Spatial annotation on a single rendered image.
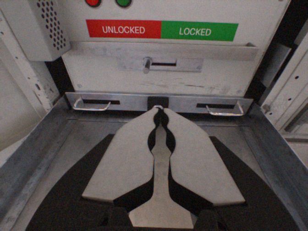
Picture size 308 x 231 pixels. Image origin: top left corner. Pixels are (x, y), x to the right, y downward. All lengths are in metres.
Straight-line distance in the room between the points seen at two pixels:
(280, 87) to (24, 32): 0.53
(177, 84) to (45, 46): 0.29
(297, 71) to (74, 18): 0.50
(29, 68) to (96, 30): 0.19
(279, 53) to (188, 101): 0.23
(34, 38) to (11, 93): 0.23
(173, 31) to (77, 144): 0.36
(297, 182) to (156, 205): 0.28
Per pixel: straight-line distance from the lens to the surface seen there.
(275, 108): 0.50
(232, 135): 0.46
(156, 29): 0.35
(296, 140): 0.65
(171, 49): 0.32
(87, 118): 0.49
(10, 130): 0.55
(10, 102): 0.51
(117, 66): 0.39
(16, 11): 0.32
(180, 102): 0.42
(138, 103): 0.43
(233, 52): 0.36
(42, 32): 0.31
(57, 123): 0.47
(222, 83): 0.43
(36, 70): 0.46
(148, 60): 0.36
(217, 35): 0.38
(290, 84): 0.47
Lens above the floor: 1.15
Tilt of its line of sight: 42 degrees down
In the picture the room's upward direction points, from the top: 1 degrees clockwise
